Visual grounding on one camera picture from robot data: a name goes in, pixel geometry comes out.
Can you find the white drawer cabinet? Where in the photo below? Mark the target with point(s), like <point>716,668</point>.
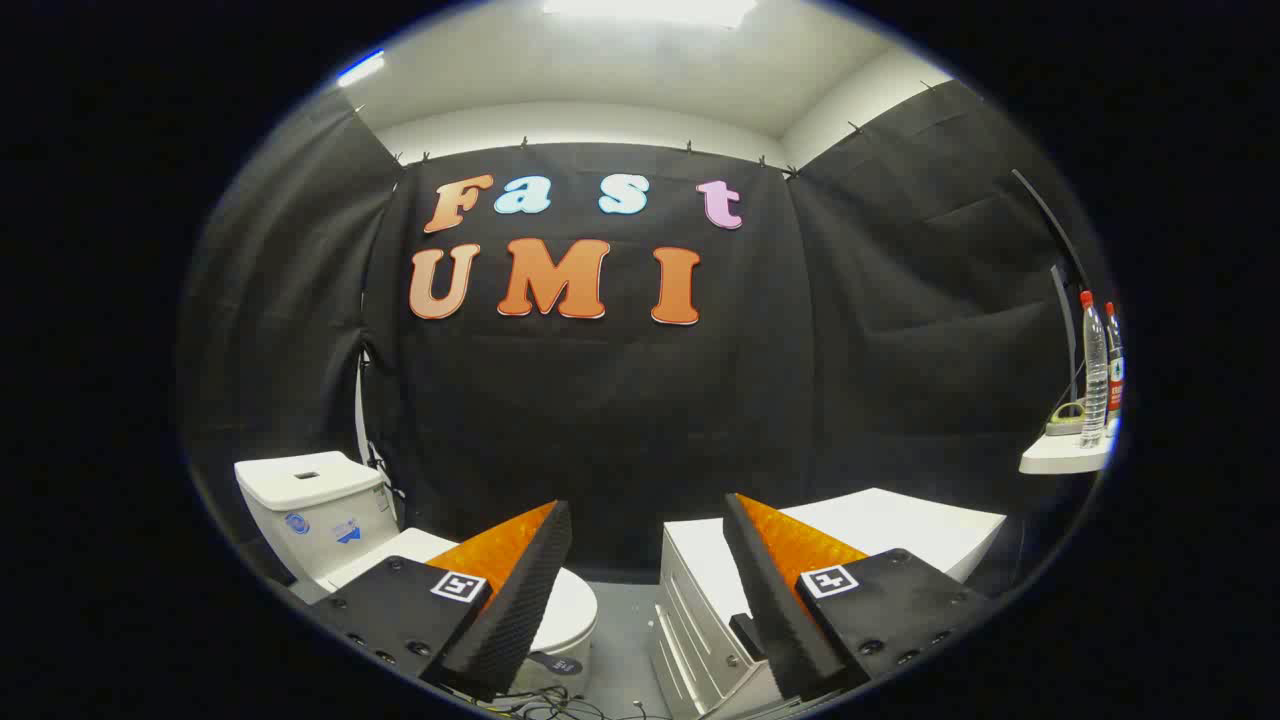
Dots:
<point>700,590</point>

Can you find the red label drink bottle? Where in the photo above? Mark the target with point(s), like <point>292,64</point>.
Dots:
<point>1115,370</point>

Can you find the white wall shelf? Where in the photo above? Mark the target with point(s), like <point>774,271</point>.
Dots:
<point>1065,455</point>

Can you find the thin black curved rod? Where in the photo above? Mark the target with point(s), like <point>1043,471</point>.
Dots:
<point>1060,235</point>

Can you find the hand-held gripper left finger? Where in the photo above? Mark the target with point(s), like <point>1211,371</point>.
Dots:
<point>520,590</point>

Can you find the ceiling light panel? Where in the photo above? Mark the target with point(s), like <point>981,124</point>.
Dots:
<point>650,10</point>

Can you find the white toilet lid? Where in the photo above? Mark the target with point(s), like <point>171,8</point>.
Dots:
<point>572,610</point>

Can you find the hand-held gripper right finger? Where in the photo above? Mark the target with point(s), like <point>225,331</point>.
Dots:
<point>775,600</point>

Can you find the white toilet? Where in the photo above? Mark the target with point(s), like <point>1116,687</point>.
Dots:
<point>310,505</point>

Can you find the black backdrop cloth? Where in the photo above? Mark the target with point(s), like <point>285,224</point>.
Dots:
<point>600,420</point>

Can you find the clear water bottle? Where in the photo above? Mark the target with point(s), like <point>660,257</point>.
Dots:
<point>1094,380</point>

